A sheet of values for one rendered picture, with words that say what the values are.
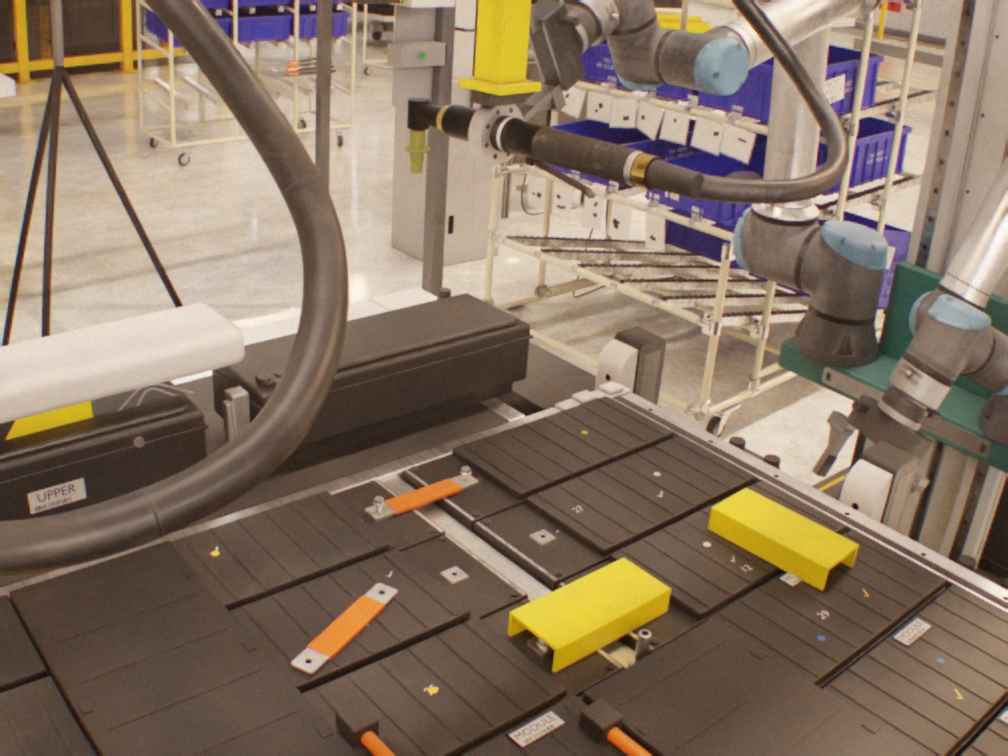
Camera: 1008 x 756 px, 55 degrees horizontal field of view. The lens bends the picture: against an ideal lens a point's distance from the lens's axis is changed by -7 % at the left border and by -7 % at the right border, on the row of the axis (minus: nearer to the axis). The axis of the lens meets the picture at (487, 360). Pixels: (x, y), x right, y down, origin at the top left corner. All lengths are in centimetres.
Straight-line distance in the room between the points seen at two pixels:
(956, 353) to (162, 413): 112
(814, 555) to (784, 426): 265
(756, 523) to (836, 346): 109
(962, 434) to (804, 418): 182
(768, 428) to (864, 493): 234
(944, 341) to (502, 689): 92
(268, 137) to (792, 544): 74
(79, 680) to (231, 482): 45
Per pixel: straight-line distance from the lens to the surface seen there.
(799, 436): 375
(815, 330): 225
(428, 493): 124
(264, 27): 708
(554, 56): 156
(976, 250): 179
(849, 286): 221
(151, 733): 93
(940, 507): 250
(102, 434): 118
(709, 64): 162
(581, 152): 131
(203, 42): 72
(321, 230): 67
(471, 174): 494
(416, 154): 155
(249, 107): 71
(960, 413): 216
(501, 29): 138
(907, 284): 230
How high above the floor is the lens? 166
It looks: 24 degrees down
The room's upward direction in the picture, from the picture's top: 4 degrees clockwise
